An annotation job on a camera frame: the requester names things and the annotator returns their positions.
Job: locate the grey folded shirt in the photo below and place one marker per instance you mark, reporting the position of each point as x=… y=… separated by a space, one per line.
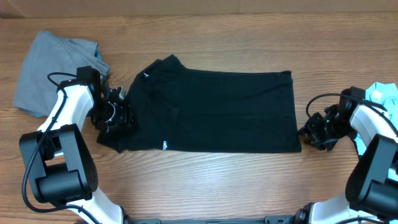
x=51 y=60

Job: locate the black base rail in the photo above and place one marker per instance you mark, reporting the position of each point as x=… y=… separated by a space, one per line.
x=266 y=220

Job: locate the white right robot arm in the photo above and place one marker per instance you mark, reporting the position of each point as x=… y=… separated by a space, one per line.
x=370 y=195

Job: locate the light blue shirt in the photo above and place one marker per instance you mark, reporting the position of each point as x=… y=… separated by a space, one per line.
x=385 y=95

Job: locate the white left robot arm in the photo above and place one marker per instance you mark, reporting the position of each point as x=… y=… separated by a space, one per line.
x=60 y=173

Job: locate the black polo shirt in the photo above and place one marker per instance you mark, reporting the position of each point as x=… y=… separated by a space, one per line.
x=181 y=109

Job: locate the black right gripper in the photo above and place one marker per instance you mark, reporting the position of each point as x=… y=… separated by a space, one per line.
x=311 y=130

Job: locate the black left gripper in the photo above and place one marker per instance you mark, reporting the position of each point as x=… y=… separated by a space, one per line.
x=124 y=117

